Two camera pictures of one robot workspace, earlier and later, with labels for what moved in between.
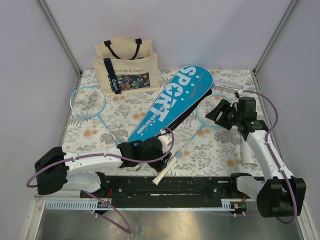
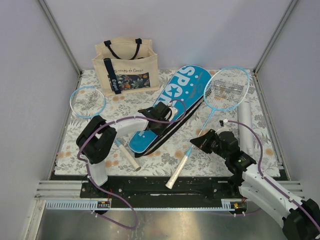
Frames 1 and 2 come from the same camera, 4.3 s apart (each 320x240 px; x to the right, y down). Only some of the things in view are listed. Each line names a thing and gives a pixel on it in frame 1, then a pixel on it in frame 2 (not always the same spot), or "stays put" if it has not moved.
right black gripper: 223,105 -> 202,142
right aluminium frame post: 275,35 stays put
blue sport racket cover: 191,85 stays put
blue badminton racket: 205,106 -> 225,89
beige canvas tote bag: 124,66 stays put
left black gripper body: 158,165 -> 160,128
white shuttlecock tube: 248,159 -> 246,133
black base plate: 165,191 stays put
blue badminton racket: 89,101 stays put
